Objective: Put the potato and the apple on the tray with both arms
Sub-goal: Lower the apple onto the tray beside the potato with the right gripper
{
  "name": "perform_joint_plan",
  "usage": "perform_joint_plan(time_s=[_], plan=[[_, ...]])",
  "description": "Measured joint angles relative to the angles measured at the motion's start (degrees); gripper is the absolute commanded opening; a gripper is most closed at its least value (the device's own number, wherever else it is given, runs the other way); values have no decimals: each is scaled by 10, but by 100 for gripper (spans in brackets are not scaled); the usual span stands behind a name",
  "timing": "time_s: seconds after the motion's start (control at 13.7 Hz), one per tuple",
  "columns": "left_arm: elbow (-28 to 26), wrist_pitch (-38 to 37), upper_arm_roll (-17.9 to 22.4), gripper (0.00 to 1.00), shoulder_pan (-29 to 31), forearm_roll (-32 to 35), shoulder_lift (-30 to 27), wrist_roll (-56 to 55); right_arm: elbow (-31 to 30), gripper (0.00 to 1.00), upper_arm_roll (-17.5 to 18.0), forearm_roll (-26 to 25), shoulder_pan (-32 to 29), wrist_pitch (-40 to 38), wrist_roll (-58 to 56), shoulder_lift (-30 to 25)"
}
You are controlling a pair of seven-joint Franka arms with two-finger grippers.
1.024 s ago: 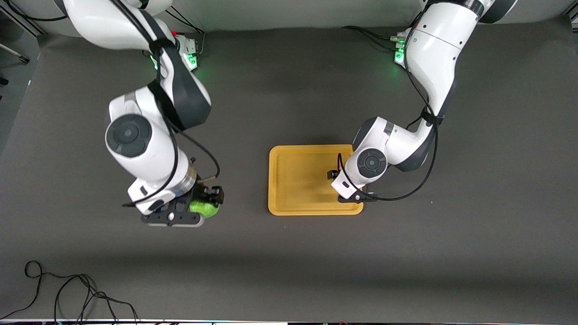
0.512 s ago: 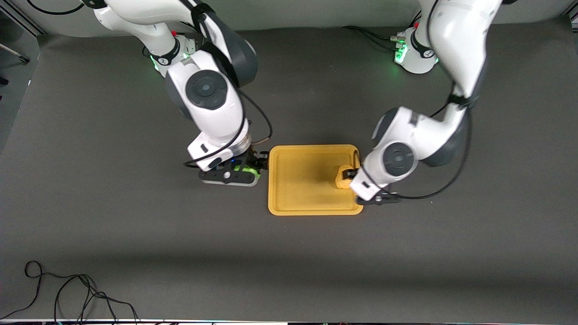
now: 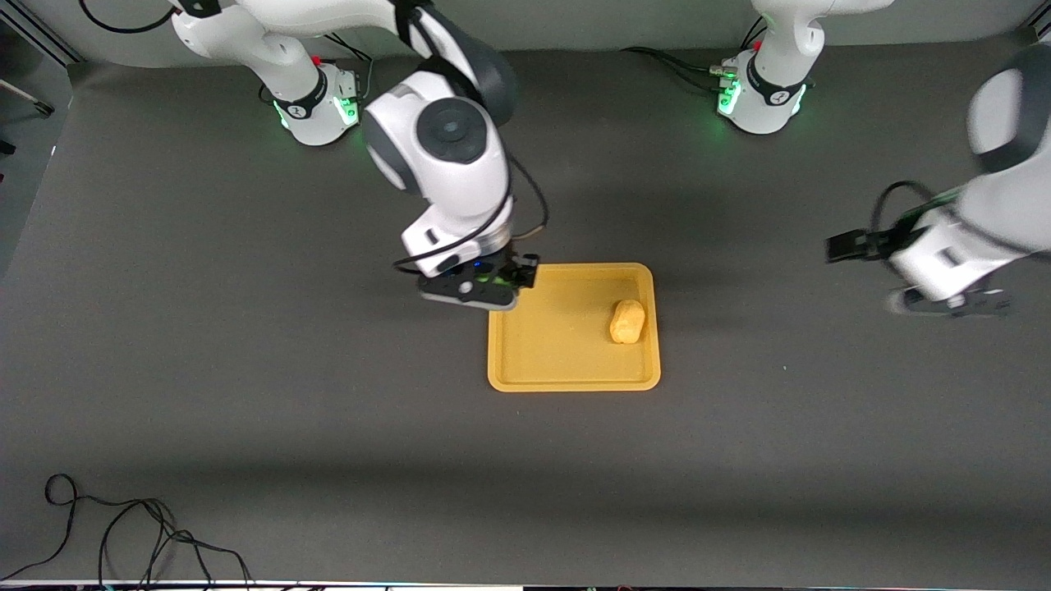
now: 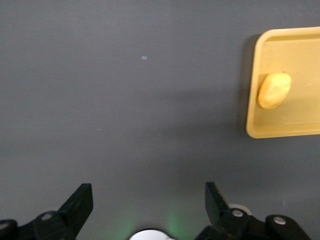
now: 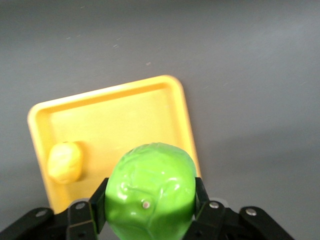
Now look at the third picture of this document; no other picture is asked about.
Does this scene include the yellow-brown potato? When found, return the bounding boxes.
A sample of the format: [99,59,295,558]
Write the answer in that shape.
[608,299,646,345]

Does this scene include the yellow plastic tray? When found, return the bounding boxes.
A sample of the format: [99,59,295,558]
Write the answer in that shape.
[487,263,662,393]

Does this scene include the black left arm base cables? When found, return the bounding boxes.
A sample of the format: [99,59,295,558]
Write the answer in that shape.
[621,16,769,93]

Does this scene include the black arm base cables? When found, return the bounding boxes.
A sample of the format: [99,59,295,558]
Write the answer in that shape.
[259,31,375,106]
[621,16,769,93]

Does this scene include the black right arm base cables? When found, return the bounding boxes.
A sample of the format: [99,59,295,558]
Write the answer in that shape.
[259,31,375,106]

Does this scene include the thin black loose cable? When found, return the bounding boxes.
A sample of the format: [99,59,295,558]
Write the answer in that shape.
[0,474,254,590]

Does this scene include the aluminium frame rail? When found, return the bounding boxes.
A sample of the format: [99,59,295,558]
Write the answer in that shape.
[10,0,85,66]

